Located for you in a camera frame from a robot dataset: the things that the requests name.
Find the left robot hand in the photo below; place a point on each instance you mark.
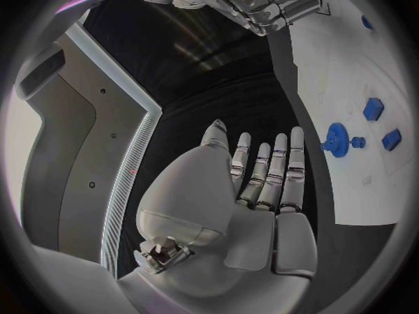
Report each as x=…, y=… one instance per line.
x=203, y=201

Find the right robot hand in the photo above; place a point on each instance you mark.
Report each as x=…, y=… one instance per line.
x=252, y=2

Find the white task board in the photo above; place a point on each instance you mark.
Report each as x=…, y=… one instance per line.
x=347, y=65

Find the blue plug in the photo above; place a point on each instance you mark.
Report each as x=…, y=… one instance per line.
x=366, y=22

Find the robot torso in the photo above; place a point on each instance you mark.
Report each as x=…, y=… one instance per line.
x=88, y=141

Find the blue gear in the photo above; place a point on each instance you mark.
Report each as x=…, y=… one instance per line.
x=337, y=140

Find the blue block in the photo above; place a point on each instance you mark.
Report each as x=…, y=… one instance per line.
x=392, y=140
x=373, y=109

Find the small blue peg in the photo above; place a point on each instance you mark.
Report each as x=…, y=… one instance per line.
x=358, y=141

